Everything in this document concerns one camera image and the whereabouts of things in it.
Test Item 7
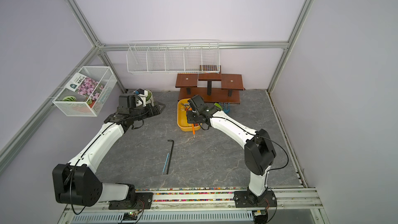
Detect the flower seed packet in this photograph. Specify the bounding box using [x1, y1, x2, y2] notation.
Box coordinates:
[65, 73, 105, 101]

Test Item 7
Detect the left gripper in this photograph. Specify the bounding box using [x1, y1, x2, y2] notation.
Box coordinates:
[130, 101, 165, 121]

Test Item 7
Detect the white wire side basket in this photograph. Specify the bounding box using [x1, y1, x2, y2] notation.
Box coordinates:
[52, 66, 117, 117]

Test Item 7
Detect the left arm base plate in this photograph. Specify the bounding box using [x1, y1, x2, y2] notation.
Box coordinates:
[108, 192, 153, 210]

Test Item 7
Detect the white potted green plant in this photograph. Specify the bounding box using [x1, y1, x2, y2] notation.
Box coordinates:
[134, 89, 154, 106]

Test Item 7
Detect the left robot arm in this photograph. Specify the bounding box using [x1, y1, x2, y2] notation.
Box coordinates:
[52, 101, 166, 207]

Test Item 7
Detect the yellow plastic storage box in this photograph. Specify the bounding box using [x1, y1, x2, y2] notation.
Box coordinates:
[177, 98, 200, 132]

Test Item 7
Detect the small black hex key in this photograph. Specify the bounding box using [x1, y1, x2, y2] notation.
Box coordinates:
[166, 140, 175, 175]

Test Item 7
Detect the long white wire basket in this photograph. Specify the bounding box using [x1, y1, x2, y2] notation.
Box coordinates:
[126, 39, 221, 74]

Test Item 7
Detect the green garden trowel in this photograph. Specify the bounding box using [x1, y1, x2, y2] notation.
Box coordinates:
[214, 103, 223, 111]

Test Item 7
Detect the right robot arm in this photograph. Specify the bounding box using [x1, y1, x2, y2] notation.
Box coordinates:
[186, 95, 289, 200]

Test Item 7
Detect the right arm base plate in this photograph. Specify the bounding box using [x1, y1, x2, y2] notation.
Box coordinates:
[233, 189, 277, 208]

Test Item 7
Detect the teal garden fork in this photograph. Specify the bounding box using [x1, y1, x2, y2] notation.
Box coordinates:
[223, 102, 230, 114]

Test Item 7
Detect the aluminium mounting rail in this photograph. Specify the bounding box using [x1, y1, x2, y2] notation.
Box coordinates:
[58, 187, 330, 224]

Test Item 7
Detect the brown wooden stand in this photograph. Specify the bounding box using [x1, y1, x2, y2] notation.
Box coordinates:
[175, 73, 245, 104]

